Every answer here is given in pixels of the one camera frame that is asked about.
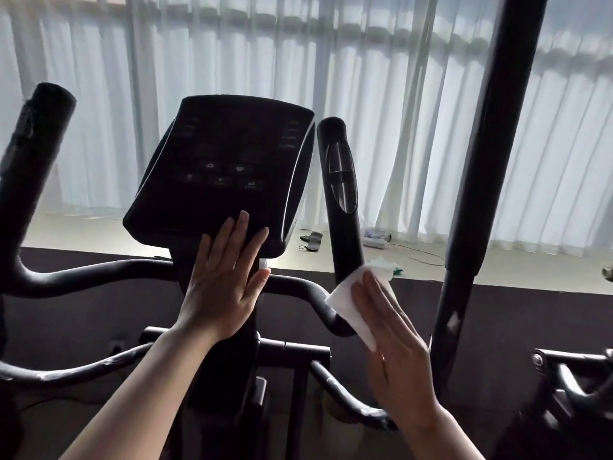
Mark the white wall socket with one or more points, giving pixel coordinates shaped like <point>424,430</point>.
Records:
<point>117,347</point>

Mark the grey power box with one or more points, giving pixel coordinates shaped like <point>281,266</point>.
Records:
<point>375,234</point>

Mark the person's left hand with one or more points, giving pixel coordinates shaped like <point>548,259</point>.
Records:
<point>225,287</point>

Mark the white curtain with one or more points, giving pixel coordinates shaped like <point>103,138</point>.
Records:
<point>239,72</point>

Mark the black elliptical machine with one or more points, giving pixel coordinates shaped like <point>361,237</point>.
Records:
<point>220,158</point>
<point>575,378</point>

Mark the person's left forearm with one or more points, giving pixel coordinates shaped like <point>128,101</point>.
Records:
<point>144,397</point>

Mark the white wet wipe sheet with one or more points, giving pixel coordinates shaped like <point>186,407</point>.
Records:
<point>345,300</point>

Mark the person's right hand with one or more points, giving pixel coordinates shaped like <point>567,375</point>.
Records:
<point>400,359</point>

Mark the white green wet wipes pack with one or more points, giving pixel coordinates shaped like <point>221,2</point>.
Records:
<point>395,270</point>

